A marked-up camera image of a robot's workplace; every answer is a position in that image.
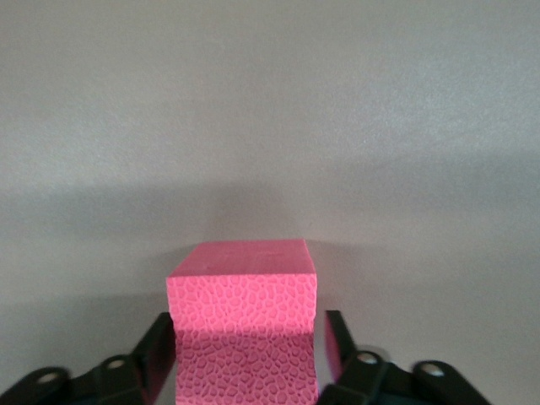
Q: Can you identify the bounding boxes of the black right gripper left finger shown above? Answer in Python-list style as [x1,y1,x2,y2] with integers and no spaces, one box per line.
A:
[0,311,176,405]

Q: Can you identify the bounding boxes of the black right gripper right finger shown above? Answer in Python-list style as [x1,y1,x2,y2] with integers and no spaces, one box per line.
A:
[322,310,493,405]

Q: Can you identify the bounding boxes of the red foam cube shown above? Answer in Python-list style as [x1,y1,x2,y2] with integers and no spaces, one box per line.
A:
[165,238,318,405]

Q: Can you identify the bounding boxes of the brown table cover sheet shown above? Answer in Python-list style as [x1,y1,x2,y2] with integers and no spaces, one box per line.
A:
[0,0,540,405]

